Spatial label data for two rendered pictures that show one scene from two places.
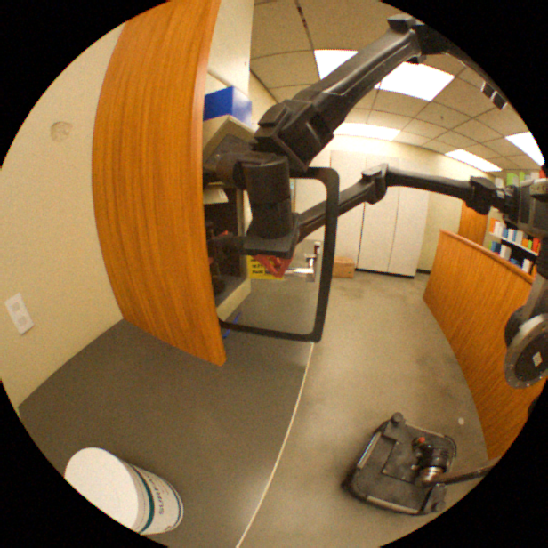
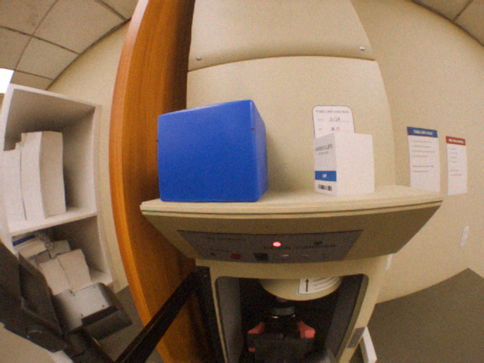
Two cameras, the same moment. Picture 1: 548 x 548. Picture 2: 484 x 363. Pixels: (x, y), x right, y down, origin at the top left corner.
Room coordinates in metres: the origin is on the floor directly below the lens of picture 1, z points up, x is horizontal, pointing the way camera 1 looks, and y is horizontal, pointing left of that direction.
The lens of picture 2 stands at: (0.47, -0.11, 1.54)
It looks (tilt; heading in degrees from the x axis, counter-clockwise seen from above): 3 degrees down; 85
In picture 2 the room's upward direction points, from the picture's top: 3 degrees counter-clockwise
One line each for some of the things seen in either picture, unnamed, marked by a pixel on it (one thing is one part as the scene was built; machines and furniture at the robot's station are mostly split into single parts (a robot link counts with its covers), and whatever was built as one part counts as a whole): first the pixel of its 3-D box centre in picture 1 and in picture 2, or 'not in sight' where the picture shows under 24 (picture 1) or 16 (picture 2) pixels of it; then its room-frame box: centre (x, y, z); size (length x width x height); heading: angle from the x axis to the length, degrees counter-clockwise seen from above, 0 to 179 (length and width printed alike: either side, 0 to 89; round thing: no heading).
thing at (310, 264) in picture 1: (292, 268); not in sight; (0.33, -0.03, 1.20); 0.10 x 0.05 x 0.03; 77
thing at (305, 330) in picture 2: not in sight; (295, 334); (0.59, 0.18, 1.18); 0.09 x 0.07 x 0.07; 75
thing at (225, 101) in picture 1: (224, 112); (218, 155); (0.46, 0.12, 1.56); 0.10 x 0.10 x 0.09; 72
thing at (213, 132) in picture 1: (240, 152); (298, 238); (0.54, 0.09, 1.46); 0.32 x 0.12 x 0.10; 162
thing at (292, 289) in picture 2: not in sight; (302, 264); (0.61, 0.23, 1.34); 0.18 x 0.18 x 0.05
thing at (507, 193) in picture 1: (503, 200); not in sight; (0.32, -0.73, 1.45); 0.09 x 0.08 x 0.12; 138
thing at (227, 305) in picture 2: not in sight; (288, 311); (0.60, 0.26, 1.19); 0.26 x 0.24 x 0.35; 162
